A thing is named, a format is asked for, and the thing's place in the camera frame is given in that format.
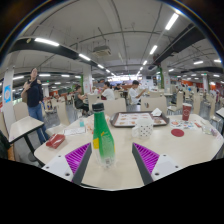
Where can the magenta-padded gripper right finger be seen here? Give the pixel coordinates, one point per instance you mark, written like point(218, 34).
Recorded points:
point(147, 158)

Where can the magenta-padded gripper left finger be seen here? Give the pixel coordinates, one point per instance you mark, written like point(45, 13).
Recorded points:
point(77, 158)

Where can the green plastic drink bottle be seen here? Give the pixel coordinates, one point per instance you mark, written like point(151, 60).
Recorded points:
point(103, 140)

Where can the white paper slip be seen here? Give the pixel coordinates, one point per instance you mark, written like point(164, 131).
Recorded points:
point(74, 131)

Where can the small red box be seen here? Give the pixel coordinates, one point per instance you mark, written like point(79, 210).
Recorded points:
point(55, 140)

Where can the white polka dot mug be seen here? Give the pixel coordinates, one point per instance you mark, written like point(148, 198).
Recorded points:
point(144, 128)

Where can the flat round red coaster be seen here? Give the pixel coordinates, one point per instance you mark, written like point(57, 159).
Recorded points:
point(177, 133)

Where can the dark tray with paper liner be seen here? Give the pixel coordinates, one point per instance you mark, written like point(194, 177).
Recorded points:
point(133, 119)

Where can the colourful printed flyer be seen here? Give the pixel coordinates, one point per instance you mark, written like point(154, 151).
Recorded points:
point(185, 125)

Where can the person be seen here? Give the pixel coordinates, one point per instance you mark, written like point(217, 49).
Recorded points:
point(35, 96)
point(79, 100)
point(108, 94)
point(134, 95)

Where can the red paper cup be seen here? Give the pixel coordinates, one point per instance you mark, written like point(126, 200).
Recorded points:
point(186, 112)

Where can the beige canteen chairs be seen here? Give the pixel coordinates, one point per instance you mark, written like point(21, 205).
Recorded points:
point(115, 106)

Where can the clear plastic bag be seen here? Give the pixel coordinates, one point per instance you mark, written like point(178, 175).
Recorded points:
point(208, 130)

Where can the ceiling air conditioning unit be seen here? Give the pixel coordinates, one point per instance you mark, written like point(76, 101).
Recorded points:
point(102, 50)

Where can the ceiling lights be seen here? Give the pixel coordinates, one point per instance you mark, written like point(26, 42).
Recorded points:
point(46, 41)

